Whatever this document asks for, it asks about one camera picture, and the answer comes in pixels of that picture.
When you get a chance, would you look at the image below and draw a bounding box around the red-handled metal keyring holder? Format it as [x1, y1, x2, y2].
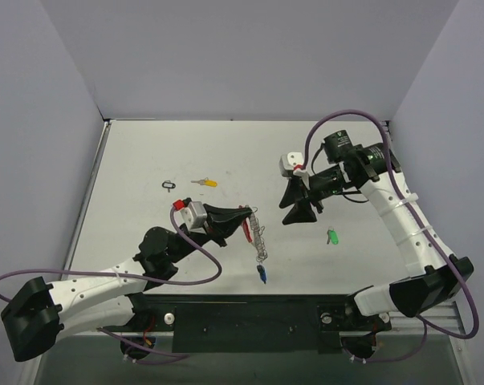
[248, 207, 268, 264]

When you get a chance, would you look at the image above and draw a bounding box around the key with green tag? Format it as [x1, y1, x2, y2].
[327, 227, 339, 245]

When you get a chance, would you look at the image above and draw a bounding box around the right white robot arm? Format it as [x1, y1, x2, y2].
[279, 130, 474, 328]

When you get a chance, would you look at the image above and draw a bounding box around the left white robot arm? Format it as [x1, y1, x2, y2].
[1, 198, 253, 362]

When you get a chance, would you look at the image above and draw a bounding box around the key with yellow tag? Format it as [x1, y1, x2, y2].
[192, 178, 218, 188]

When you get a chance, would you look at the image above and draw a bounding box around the key with large black tag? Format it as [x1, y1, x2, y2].
[161, 180, 176, 192]

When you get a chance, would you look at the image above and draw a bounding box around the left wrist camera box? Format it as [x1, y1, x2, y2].
[173, 198, 208, 233]

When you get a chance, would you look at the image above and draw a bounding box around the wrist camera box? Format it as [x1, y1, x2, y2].
[173, 198, 208, 233]
[279, 152, 308, 178]

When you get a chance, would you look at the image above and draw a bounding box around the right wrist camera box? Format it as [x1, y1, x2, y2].
[279, 152, 308, 178]

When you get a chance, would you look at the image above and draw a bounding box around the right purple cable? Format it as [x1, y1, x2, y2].
[305, 108, 479, 365]

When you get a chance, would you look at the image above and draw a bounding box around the purple cable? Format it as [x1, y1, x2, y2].
[0, 208, 222, 365]
[305, 108, 479, 365]

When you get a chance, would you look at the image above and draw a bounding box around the aluminium frame rail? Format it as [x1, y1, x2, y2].
[421, 301, 466, 334]

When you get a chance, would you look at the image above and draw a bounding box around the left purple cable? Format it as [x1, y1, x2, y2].
[0, 208, 222, 365]

